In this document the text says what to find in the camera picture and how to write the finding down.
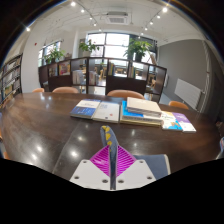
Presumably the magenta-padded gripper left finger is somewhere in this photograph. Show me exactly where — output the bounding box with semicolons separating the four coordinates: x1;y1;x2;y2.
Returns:
68;144;113;192

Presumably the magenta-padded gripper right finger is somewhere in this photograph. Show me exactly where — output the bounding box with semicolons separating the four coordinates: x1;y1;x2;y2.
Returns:
115;145;157;192

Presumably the thick blue-covered book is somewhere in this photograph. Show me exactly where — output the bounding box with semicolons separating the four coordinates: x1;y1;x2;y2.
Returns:
119;100;164;128

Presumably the white and blue magazine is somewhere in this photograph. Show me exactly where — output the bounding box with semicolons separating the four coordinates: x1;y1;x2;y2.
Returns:
160;110;184;132

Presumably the blue book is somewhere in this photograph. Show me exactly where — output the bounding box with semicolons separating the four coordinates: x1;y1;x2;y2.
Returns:
69;98;102;120

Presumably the beige book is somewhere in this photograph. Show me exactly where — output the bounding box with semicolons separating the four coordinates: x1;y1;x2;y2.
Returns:
126;96;163;118

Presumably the purple and white magazine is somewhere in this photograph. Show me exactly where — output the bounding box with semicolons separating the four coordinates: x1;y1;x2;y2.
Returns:
172;112;197;134

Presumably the group of orange chairs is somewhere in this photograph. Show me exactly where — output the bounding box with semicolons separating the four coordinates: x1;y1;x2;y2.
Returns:
0;86;190;160

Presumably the dark open shelf unit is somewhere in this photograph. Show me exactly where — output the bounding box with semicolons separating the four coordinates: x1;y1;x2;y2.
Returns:
37;57;168;103

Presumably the large white radiator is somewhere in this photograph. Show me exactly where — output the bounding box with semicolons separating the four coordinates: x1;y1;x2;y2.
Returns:
173;78;203;111

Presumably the potted plant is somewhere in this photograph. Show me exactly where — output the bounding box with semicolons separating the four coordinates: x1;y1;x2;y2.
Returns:
78;39;100;58
43;47;66;65
123;38;153;63

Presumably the ceiling air conditioner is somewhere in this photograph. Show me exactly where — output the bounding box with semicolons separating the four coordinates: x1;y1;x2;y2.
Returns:
104;11;133;25

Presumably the group of ceiling spotlights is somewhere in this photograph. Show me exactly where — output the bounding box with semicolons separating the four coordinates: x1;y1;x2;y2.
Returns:
24;1;169;38

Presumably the small white wall radiator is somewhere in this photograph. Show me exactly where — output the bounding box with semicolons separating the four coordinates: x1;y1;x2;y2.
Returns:
163;73;170;88

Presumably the tall wall bookshelf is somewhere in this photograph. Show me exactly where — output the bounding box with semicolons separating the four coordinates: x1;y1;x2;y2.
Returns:
0;53;24;104

